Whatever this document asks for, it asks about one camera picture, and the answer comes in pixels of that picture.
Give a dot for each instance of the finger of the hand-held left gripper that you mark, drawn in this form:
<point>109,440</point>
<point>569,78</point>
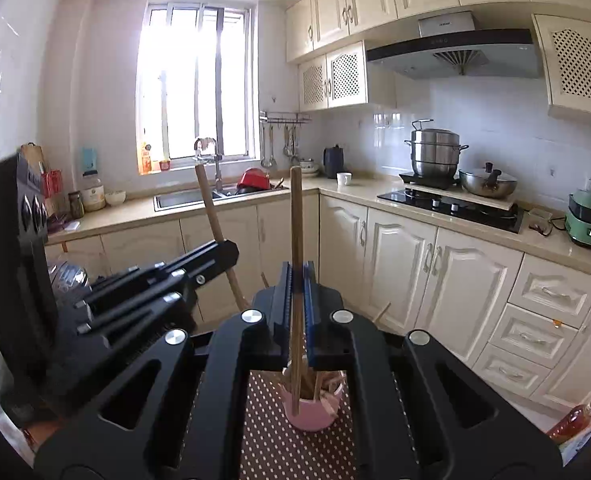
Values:
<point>210,257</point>
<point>140,312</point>

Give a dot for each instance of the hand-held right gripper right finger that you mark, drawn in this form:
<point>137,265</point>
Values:
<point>325,320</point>

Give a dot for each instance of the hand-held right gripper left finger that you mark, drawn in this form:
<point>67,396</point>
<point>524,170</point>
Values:
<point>270,320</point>

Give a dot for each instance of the thin wooden chopstick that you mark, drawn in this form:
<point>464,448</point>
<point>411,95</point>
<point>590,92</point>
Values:
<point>296,220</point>
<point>210,210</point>

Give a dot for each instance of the pile of wooden chopsticks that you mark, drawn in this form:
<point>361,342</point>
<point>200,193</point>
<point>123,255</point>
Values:
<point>328,395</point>

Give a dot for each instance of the pink cup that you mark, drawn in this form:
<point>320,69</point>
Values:
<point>310,417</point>

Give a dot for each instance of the person's left hand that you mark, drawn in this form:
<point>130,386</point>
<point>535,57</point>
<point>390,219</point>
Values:
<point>41,434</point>

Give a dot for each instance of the shiny steel bin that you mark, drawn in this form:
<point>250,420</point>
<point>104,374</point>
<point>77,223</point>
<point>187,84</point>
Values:
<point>68,277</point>

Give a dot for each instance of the stainless steel sink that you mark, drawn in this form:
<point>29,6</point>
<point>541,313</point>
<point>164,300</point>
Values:
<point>185,200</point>

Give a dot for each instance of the small dark jar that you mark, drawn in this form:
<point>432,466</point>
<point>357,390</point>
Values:
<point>75,205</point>

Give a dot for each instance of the chrome faucet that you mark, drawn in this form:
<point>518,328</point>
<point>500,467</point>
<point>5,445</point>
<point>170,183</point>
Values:
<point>218,170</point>

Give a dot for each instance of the red basin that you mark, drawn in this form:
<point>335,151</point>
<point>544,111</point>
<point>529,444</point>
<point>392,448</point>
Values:
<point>254,178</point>

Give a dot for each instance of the cream base cabinets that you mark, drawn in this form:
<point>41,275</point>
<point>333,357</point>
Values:
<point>400,260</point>

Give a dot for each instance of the small red jar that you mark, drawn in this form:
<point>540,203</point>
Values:
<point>164,164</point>

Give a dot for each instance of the large jar white label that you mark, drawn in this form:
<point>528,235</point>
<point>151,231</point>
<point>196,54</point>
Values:
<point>93,190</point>

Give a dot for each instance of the wooden cutting board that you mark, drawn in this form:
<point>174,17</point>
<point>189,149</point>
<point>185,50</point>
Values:
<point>30,152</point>

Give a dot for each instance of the hanging metal ladle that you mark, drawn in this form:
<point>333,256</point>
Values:
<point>268,162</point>

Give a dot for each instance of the small white bowl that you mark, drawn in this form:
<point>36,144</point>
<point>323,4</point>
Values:
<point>115,196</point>

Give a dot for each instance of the stack of white bowls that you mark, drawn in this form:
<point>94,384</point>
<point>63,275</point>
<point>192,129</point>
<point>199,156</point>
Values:
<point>308,167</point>

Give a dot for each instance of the hanging metal spatula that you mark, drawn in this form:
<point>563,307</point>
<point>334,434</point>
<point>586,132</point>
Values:
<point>289,145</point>

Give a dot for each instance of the white mug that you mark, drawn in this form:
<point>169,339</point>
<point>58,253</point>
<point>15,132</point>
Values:
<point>344,180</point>

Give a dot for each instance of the black electric kettle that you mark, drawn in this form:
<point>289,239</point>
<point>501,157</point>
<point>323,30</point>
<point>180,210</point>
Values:
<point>333,162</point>

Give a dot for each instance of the black induction cooker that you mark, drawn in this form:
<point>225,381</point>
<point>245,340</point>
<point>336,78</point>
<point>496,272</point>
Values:
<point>425,180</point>

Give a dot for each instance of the kitchen window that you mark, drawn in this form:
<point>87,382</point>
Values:
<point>185,85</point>

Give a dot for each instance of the black glass cooktop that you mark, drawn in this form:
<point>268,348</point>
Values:
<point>475,218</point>

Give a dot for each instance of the cream cabinet drawer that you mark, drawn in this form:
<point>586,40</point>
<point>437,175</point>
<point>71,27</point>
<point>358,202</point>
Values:
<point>510,370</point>
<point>533,335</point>
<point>555,287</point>

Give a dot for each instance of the stainless steel steamer pot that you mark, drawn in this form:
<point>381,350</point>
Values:
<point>435,155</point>

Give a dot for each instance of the stainless steel wok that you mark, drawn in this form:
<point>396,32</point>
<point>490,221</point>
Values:
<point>485,185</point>

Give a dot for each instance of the small glass dish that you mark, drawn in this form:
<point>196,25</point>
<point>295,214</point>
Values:
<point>540,222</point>

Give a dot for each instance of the clear bottle orange liquid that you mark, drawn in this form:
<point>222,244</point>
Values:
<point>573,420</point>

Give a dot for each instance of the green multi cooker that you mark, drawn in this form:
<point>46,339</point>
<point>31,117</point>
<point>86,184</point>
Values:
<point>588,225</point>

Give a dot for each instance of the black range hood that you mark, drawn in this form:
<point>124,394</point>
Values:
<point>450,60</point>

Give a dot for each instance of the blue wall card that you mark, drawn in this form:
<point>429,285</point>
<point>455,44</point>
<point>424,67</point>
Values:
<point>89,160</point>

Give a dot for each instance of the metal wall utensil rail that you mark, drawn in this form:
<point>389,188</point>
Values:
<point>285,117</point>

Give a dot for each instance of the lattice door wall cabinet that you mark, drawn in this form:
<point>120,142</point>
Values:
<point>345,77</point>
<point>575,60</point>

